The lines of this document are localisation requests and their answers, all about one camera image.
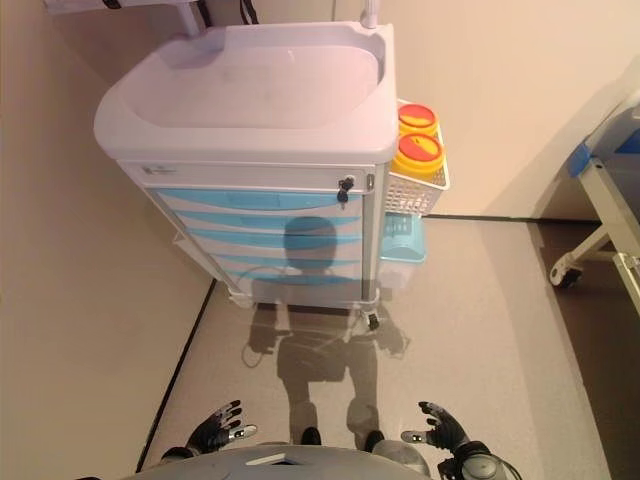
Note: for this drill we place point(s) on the yellow sharps container red lid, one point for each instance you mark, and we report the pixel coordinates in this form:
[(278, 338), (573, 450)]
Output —
[(417, 118), (419, 152)]

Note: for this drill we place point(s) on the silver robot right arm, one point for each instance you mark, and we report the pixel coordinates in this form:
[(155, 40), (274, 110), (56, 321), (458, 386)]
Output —
[(480, 465)]

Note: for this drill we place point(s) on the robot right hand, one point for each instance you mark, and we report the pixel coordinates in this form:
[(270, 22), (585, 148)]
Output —
[(447, 432)]

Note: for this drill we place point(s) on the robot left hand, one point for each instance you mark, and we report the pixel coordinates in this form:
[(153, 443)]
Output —
[(210, 435)]

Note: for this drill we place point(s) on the hospital bed frame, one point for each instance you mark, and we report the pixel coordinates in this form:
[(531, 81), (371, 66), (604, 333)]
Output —
[(607, 195)]

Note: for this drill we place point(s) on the bed caster wheel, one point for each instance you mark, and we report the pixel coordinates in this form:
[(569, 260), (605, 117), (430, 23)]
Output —
[(567, 276)]

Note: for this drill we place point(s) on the blue white cart drawer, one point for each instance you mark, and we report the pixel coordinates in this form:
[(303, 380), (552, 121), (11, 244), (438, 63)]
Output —
[(300, 286), (235, 241), (250, 200), (250, 261), (240, 220)]

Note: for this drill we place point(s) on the white plastic side basket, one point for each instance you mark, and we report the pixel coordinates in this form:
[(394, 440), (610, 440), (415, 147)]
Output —
[(407, 197)]

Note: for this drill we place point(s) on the white blue medical cart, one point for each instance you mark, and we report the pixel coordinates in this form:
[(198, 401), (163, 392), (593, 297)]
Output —
[(240, 135)]

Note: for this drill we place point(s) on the grey robot torso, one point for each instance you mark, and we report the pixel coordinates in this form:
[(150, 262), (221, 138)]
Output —
[(280, 465)]

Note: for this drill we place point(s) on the cart caster wheel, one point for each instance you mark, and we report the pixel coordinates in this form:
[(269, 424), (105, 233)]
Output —
[(374, 320)]

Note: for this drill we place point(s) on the black cart keys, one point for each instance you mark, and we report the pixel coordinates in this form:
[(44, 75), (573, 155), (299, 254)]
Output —
[(345, 187)]

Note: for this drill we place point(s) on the white cart pole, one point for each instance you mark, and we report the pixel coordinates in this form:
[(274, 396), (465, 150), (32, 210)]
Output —
[(371, 12)]

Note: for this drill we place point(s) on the clear plastic bin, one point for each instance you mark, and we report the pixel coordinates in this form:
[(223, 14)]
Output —
[(397, 274)]

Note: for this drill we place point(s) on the light blue waste bin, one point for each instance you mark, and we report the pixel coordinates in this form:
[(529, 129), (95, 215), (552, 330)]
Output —
[(402, 240)]

